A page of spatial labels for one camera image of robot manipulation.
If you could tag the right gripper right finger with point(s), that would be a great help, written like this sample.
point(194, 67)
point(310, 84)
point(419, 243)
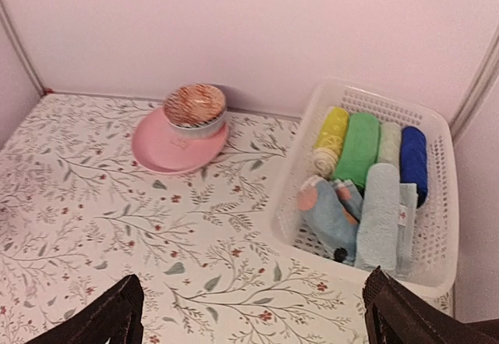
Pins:
point(394, 314)

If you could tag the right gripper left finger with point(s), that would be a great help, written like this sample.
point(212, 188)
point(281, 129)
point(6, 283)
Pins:
point(114, 317)

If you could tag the light blue towel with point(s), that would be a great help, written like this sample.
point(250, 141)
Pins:
point(385, 234)

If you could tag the blue orange dotted towel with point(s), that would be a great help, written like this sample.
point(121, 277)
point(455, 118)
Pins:
point(329, 221)

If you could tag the floral tablecloth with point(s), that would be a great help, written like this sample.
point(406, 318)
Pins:
point(78, 213)

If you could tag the blue rolled towel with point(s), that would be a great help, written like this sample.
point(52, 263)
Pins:
point(413, 162)

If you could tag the pink plate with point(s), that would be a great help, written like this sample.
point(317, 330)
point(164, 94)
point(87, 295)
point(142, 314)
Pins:
point(157, 147)

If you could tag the pale green rolled towel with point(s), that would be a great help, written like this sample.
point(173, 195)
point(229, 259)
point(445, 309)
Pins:
point(390, 143)

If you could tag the yellow rolled towel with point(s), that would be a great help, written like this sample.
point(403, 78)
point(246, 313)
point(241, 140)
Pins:
point(328, 147)

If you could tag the patterned bowl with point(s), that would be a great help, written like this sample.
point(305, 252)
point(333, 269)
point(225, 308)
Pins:
point(196, 111)

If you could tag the right aluminium post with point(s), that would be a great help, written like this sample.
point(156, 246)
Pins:
point(484, 79)

